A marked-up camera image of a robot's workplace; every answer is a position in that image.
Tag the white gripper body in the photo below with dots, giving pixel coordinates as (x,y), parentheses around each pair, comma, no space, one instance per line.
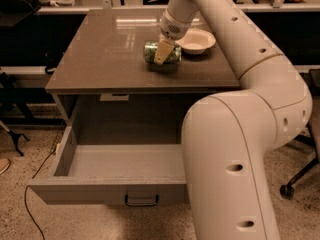
(173,28)

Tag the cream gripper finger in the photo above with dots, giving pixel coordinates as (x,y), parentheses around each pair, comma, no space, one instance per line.
(164,49)

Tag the green soda can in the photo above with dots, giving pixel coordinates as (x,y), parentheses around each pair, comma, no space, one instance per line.
(150,49)

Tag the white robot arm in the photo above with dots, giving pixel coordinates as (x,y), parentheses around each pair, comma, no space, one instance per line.
(225,136)

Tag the grey cabinet with glossy top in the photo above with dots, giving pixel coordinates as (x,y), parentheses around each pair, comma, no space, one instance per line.
(106,56)

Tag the open grey top drawer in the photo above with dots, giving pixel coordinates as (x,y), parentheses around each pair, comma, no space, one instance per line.
(113,148)

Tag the white paper bowl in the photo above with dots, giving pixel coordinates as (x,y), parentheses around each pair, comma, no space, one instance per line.
(196,41)

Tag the black stand leg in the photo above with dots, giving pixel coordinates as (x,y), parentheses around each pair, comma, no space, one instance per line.
(14,136)

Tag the black drawer handle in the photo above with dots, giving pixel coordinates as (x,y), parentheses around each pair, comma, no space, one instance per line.
(132,201)

